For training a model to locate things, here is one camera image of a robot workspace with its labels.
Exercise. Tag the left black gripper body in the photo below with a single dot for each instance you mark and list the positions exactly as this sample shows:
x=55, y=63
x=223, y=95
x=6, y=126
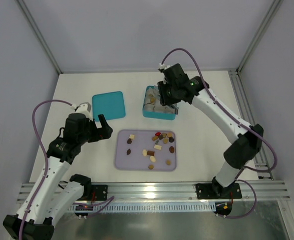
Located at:
x=96, y=132

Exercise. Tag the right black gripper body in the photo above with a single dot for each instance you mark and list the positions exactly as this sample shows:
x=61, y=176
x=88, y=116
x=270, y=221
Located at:
x=169, y=95

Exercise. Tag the brown square chocolate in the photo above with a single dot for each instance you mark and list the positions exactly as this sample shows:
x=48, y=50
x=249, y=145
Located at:
x=150, y=153

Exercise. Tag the metal tongs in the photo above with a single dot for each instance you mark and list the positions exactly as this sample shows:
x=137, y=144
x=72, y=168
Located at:
x=168, y=109

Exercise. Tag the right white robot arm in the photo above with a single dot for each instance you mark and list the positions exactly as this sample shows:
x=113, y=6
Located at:
x=245, y=139

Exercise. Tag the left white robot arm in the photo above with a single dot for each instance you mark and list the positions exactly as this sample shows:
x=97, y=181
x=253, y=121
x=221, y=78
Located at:
x=38, y=216

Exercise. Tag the white square chocolate left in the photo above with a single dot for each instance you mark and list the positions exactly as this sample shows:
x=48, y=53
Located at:
x=132, y=136

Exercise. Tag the white square chocolate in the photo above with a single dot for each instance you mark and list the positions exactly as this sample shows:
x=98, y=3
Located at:
x=132, y=136
x=157, y=147

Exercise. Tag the teal chocolate box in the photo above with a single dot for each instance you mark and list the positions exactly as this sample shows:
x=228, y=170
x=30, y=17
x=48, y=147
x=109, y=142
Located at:
x=150, y=110

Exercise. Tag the white square chocolate centre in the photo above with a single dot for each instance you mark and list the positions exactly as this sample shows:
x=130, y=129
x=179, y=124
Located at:
x=157, y=147

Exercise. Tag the cream oval chocolate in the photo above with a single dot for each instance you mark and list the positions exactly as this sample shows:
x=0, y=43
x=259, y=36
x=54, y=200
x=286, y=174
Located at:
x=152, y=158

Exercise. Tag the teal box lid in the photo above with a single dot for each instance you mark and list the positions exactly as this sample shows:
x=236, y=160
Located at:
x=110, y=104

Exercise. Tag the purple tray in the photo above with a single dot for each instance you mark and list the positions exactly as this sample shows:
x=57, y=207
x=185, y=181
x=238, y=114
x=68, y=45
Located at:
x=144, y=139

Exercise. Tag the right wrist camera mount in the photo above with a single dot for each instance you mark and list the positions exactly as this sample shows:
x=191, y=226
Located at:
x=163, y=67

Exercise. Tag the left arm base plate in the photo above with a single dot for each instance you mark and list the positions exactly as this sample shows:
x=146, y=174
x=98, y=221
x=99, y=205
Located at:
x=99, y=192

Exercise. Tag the aluminium frame rail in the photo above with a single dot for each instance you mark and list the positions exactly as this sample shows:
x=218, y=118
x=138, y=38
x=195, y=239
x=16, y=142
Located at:
x=262, y=190

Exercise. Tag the slotted cable duct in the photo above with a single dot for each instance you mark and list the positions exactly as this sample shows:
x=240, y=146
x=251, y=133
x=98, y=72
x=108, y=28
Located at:
x=159, y=207

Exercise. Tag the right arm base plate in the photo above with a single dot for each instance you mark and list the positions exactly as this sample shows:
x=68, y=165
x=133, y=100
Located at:
x=204, y=191

